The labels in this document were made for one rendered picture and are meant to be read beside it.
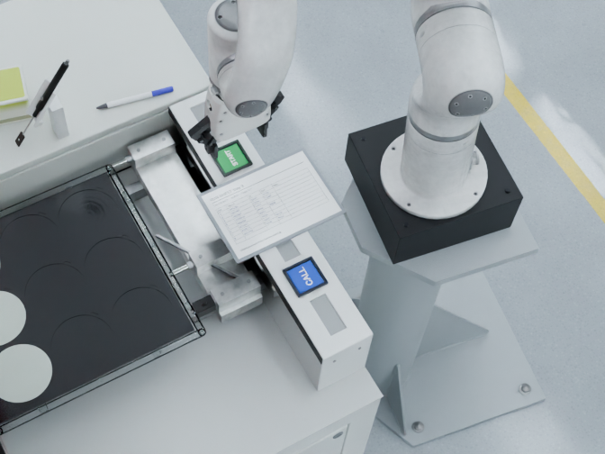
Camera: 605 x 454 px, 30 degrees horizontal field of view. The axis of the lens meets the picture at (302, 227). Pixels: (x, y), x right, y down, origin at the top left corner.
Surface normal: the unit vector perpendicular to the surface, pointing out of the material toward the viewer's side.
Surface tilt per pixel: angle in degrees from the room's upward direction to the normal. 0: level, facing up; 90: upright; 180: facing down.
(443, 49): 40
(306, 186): 0
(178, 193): 0
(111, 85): 0
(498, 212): 90
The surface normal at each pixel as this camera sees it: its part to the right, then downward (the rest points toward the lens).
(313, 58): 0.05, -0.48
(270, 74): 0.35, 0.68
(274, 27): 0.42, 0.22
